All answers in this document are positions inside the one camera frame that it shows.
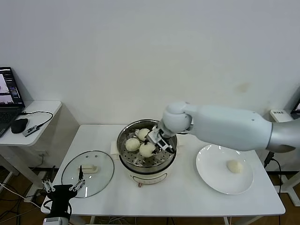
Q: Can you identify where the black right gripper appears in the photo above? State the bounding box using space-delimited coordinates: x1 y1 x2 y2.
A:
144 127 175 155

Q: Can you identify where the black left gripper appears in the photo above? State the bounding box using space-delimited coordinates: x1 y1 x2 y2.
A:
41 165 85 218

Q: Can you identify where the white steamed baozi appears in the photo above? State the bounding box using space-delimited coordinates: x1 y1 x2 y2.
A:
137 128 150 141
226 160 243 174
125 138 141 152
139 142 156 158

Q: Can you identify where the glass lid with cream handle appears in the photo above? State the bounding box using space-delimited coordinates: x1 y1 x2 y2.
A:
61 150 115 199

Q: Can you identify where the stainless steel steamer basket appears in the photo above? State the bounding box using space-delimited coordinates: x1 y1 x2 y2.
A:
116 119 178 167

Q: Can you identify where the cream electric cooker pot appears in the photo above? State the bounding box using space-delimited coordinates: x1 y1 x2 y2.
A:
109 132 185 188

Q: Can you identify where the grey usb hub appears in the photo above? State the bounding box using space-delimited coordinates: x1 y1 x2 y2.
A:
24 125 39 137

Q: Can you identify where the white round plate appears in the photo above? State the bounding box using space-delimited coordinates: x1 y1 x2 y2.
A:
195 144 255 195

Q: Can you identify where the white side desk with mouse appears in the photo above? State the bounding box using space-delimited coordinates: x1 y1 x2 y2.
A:
0 100 63 190

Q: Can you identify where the black computer mouse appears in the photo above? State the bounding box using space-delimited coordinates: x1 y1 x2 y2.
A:
11 119 29 135

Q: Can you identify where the black laptop with pink screen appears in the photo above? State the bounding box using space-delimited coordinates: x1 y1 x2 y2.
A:
0 67 26 138

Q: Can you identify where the black laptop with blue screen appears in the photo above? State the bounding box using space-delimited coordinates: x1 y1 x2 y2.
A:
290 100 300 120

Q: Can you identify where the white floor cable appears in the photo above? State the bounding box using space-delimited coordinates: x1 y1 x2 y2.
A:
0 182 43 208

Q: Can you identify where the black floor cable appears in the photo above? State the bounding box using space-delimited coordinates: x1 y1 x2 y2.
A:
0 185 47 225

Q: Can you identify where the thin white cable bundle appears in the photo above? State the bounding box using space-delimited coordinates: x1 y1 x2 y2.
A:
98 217 135 225

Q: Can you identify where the black cable with adapter block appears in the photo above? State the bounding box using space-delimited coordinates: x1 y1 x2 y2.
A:
264 151 300 195

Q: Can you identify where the white side desk with cables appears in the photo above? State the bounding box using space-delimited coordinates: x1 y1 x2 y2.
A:
264 109 300 207

